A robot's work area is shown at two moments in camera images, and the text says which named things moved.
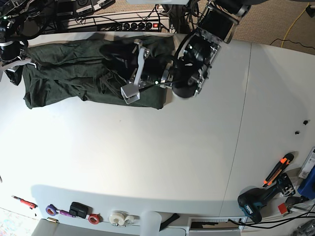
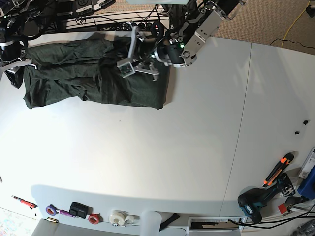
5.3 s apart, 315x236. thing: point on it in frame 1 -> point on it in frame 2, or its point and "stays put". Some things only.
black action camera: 77,209 stays put
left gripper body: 6,66 stays put
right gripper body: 131,92 -> 140,51
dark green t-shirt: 57,70 stays put
